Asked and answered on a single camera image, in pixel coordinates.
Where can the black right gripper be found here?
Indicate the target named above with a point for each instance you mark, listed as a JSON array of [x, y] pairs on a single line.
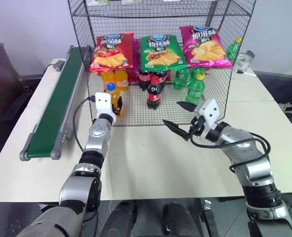
[[197, 127]]

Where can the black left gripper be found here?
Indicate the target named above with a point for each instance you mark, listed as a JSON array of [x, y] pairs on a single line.
[[115, 111]]

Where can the orange soda bottle blue cap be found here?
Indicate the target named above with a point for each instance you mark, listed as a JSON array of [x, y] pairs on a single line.
[[114, 96]]

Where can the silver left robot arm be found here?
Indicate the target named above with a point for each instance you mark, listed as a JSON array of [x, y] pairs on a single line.
[[96, 138]]

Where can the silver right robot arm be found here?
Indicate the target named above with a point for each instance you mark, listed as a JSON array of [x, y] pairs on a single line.
[[254, 170]]

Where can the green conveyor belt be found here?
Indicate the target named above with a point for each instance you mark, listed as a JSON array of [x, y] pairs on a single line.
[[54, 103]]

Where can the grey conveyor sensor box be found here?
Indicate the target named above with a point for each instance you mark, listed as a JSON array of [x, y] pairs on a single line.
[[58, 65]]

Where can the green soda bottle yellow cap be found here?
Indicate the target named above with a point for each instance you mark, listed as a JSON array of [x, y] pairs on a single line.
[[196, 90], [233, 49]]

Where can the cola bottle red cap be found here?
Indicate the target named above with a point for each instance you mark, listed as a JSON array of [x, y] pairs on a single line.
[[154, 95]]

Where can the pink snack bag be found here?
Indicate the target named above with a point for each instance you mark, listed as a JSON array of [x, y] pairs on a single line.
[[136, 56]]

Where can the red chips bag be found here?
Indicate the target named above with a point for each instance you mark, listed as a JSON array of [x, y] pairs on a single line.
[[111, 53]]

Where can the green chips bag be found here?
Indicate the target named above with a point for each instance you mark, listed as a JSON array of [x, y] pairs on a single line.
[[160, 53]]

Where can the magenta chips bag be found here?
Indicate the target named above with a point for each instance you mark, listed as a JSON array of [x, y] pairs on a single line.
[[205, 47]]

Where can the white marker pen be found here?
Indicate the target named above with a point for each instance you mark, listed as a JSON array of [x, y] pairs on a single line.
[[245, 73]]

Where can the black table clamp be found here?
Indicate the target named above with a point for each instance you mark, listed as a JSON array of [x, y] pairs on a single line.
[[208, 217]]

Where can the dark rounded shape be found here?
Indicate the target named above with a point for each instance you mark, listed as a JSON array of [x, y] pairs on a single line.
[[121, 219], [180, 221]]

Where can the green packet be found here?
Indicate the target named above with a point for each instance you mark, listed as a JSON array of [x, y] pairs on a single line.
[[98, 2]]

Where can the dark office chair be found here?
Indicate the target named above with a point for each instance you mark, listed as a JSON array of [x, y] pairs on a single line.
[[2, 93]]

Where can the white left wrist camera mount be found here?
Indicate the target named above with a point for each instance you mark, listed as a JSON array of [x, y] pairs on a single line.
[[104, 102]]

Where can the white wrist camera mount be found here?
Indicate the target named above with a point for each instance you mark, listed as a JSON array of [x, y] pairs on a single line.
[[104, 102], [208, 111]]

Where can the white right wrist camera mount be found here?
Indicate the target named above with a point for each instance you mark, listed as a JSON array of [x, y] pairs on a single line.
[[208, 111]]

